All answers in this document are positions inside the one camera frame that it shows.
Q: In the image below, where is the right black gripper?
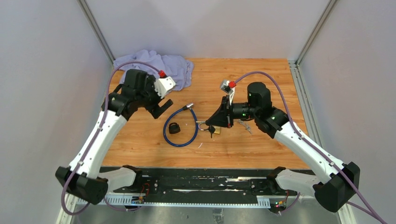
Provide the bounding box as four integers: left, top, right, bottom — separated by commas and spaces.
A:
206, 95, 259, 129

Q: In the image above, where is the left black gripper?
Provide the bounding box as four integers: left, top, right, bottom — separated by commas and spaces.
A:
137, 76, 174, 118

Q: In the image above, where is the black head key pair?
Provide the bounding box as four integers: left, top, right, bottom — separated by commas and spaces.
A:
195, 121, 216, 138

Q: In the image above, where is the small black padlock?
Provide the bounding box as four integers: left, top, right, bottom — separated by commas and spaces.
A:
168, 122, 181, 134

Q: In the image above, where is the blue cable lock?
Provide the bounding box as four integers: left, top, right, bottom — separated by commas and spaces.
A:
163, 103, 199, 148

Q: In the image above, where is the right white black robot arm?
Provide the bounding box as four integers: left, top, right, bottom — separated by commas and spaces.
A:
205, 80, 360, 212

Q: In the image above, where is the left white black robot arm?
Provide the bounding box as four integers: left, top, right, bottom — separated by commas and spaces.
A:
55, 69, 176, 204

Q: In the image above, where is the silver key bunch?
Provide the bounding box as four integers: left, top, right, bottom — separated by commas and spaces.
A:
237, 119, 252, 135

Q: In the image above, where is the brass padlock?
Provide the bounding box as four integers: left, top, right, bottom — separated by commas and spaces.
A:
201, 126, 221, 134

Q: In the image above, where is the crumpled lavender cloth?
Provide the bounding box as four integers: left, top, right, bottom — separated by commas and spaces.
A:
113, 49, 194, 91

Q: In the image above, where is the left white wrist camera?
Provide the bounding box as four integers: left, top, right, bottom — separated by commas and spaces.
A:
154, 70, 176, 99

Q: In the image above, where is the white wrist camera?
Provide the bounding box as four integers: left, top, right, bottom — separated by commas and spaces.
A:
220, 80, 236, 103
154, 70, 176, 99

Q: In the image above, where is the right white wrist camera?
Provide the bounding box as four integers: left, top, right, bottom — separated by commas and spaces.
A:
220, 80, 236, 103

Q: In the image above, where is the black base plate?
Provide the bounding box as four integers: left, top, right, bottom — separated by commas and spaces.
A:
114, 168, 297, 207

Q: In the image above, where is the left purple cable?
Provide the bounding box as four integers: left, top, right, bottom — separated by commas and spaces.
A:
60, 61, 162, 216

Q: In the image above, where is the purple cable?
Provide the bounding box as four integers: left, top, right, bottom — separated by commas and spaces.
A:
234, 71, 387, 224
60, 61, 162, 216

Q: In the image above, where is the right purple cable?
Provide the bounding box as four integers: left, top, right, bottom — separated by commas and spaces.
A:
234, 71, 387, 224

